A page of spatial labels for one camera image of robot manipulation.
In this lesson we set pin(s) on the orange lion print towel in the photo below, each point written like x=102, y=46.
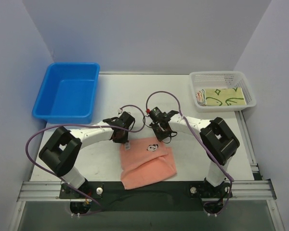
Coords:
x=198, y=97

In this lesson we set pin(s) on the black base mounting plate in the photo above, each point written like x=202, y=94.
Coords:
x=165, y=196

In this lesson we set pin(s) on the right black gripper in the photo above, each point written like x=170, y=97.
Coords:
x=162, y=131

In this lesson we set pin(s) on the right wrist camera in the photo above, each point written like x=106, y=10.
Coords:
x=156, y=115

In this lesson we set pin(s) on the pink towel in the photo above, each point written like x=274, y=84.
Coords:
x=145, y=161

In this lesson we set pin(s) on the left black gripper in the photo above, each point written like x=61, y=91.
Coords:
x=120, y=135

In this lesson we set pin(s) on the white perforated plastic basket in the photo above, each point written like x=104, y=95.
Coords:
x=221, y=80

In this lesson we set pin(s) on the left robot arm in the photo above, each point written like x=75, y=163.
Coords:
x=62, y=148

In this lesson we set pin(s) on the yellow patterned towel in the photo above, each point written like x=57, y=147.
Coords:
x=203, y=97

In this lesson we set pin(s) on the cream green patterned towel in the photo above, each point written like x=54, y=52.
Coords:
x=224, y=97

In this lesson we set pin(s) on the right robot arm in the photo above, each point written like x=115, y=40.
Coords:
x=215, y=136

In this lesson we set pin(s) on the blue plastic bin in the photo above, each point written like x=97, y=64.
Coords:
x=67, y=93

